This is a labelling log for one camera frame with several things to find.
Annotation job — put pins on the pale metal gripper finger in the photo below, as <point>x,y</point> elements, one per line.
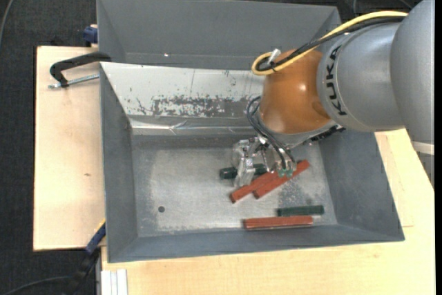
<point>246,172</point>
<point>239,159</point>

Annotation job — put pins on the dark green flat block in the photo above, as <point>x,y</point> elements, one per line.
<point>227,172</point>
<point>300,210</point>

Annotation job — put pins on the red-brown flat block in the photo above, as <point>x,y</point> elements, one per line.
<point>276,183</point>
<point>246,192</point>
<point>278,222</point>

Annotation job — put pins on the grey metal bin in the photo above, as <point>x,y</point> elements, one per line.
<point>193,183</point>

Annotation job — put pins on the pale wood board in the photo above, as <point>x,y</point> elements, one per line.
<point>65,155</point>

